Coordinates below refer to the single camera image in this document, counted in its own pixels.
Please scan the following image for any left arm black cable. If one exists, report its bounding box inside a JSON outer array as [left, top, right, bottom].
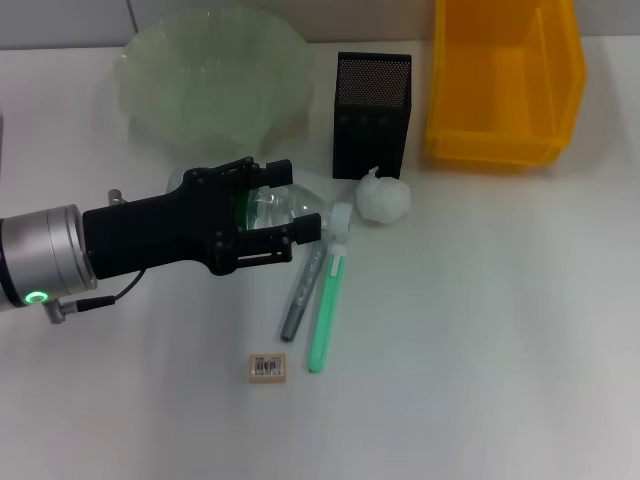
[[42, 271, 147, 326]]

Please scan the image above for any black mesh pen holder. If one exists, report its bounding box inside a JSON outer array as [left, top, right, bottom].
[[331, 51, 414, 181]]

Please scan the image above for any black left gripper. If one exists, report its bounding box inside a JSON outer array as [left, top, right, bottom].
[[81, 155, 323, 281]]

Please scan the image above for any white paper ball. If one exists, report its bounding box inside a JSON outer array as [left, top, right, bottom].
[[354, 165, 413, 227]]

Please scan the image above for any clear bottle green label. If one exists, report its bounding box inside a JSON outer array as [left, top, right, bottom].
[[165, 168, 354, 247]]

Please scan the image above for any grey pen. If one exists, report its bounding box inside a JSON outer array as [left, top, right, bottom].
[[278, 239, 327, 344]]

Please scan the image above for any yellow plastic bin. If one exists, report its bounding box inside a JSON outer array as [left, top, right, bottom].
[[422, 0, 588, 170]]

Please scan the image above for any pale green glass fruit plate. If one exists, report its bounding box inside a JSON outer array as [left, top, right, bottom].
[[116, 3, 316, 162]]

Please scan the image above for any beige eraser with barcode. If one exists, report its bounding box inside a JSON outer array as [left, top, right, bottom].
[[247, 351, 289, 386]]

